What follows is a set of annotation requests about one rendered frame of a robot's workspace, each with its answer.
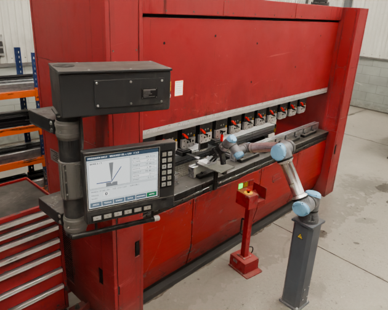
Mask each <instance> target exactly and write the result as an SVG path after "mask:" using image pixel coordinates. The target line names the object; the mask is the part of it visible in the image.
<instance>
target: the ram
mask: <svg viewBox="0 0 388 310"><path fill-rule="evenodd" d="M338 25H339V22H308V21H285V20H240V19H217V18H172V17H143V61H153V62H156V63H159V64H161V65H164V66H167V67H170V68H172V71H171V92H170V93H171V97H170V107H169V109H164V110H157V111H143V131H144V130H148V129H154V128H157V127H162V126H165V125H169V124H175V123H178V122H182V121H187V120H191V119H196V118H199V117H203V116H209V115H212V114H216V113H221V112H224V111H230V110H233V109H237V108H242V107H245V106H251V105H255V104H258V103H263V102H267V101H271V100H276V99H279V98H285V97H289V96H292V95H297V94H300V93H305V92H310V91H313V90H318V89H323V88H326V87H328V82H329V76H330V71H331V65H332V61H333V54H334V47H335V43H336V36H337V29H338ZM180 80H184V83H183V95H181V96H176V97H175V96H174V91H175V81H180ZM326 92H327V90H324V91H321V92H317V93H312V94H308V95H304V96H301V97H296V98H292V99H289V100H284V101H279V102H276V103H272V104H269V105H264V106H259V107H256V108H251V109H247V110H244V111H239V112H236V113H232V114H227V115H223V116H219V117H214V118H211V119H207V120H203V121H199V122H194V123H191V124H187V125H182V126H178V127H174V128H171V129H166V130H162V131H159V132H154V133H149V134H146V135H143V139H145V138H150V137H154V136H157V135H162V134H165V133H169V132H173V131H176V130H181V129H186V128H189V127H193V126H196V125H200V124H205V123H208V122H212V121H217V120H220V119H224V118H227V117H232V116H236V115H239V114H244V113H248V112H251V111H255V110H259V109H263V108H268V107H271V106H275V105H279V104H282V103H287V102H290V101H294V100H299V99H302V98H306V97H311V96H314V95H318V94H321V93H326Z"/></svg>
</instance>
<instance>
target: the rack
mask: <svg viewBox="0 0 388 310"><path fill-rule="evenodd" d="M18 51H19V53H18ZM14 55H15V65H16V70H17V74H23V66H22V56H21V50H20V47H14ZM18 56H20V58H19V57H18ZM33 57H34V59H33ZM19 61H20V63H19ZM31 63H32V70H33V81H34V89H32V90H19V91H13V92H1V93H0V100H7V99H13V98H20V106H21V109H27V104H26V97H35V100H36V108H40V102H39V91H38V79H37V72H36V60H35V54H34V53H32V52H31ZM34 63H35V65H34ZM20 67H21V68H20ZM34 68H35V69H34ZM20 71H21V72H20ZM35 73H36V75H35ZM35 78H36V79H35ZM36 83H37V85H36ZM23 99H25V100H24V101H23ZM24 104H25V105H24ZM38 104H39V105H38ZM34 131H38V132H39V139H40V146H41V156H40V157H34V158H30V159H25V160H21V161H17V162H11V163H8V164H2V165H0V172H3V171H6V170H12V169H17V168H21V167H26V166H28V172H32V171H34V164H39V163H42V169H43V175H44V187H42V189H44V190H46V191H47V192H49V188H48V182H47V179H46V178H47V170H45V169H46V158H45V152H44V153H43V151H44V140H43V133H42V129H41V128H39V127H37V126H35V125H23V126H22V127H20V126H17V127H14V128H9V129H2V130H0V137H5V136H9V135H16V134H20V133H24V137H25V143H26V142H30V141H31V137H30V132H34ZM41 137H42V139H41ZM28 138H29V139H28ZM42 142H43V144H42ZM42 147H43V148H42ZM31 167H32V168H31ZM45 173H46V175H45ZM46 182H47V183H46Z"/></svg>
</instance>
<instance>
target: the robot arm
mask: <svg viewBox="0 0 388 310"><path fill-rule="evenodd" d="M236 141H237V139H236V136H234V135H232V134H231V135H229V136H228V137H227V138H226V139H225V140H224V141H223V142H222V143H218V144H217V146H216V147H215V148H212V149H211V150H210V151H209V152H210V153H211V155H212V156H211V157H209V156H207V159H208V163H207V164H209V163H211V162H212V161H213V162H214V161H217V160H218V159H219V158H220V164H221V165H224V164H226V158H225V152H226V151H227V150H228V149H229V150H230V151H231V153H232V154H233V156H234V157H235V158H236V159H237V160H238V159H241V158H242V157H243V156H244V155H245V153H261V152H270V153H271V157H272V158H273V159H274V160H276V161H277V163H278V164H280V165H281V168H282V170H283V173H284V175H285V178H286V181H287V182H288V185H289V188H290V190H291V193H292V195H293V198H292V201H293V206H292V209H293V212H294V213H295V214H296V215H298V219H299V221H301V222H303V223H305V224H308V225H316V224H318V223H319V220H320V219H319V214H318V210H319V206H320V200H321V194H320V193H319V192H317V191H313V190H306V191H305V192H304V189H303V187H302V185H301V182H300V179H299V177H298V175H297V172H296V169H295V167H294V164H293V162H292V160H293V155H292V154H293V153H294V152H295V149H296V146H295V144H294V142H293V141H291V140H280V141H278V142H265V143H250V142H247V143H244V144H242V145H240V146H238V145H237V143H236Z"/></svg>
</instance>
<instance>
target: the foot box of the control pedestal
mask: <svg viewBox="0 0 388 310"><path fill-rule="evenodd" d="M238 253H241V249H240V250H237V251H235V252H233V253H231V254H230V263H229V264H228V265H229V266H230V267H232V268H233V269H234V270H235V271H236V272H238V273H239V274H241V275H242V276H243V277H244V278H245V279H249V278H251V277H253V276H255V275H257V274H259V273H261V272H262V270H261V269H260V268H258V262H259V259H258V257H256V256H255V255H253V254H252V253H251V252H249V254H250V255H251V256H252V257H250V258H248V259H246V260H243V259H242V258H240V257H239V256H238V255H237V254H238Z"/></svg>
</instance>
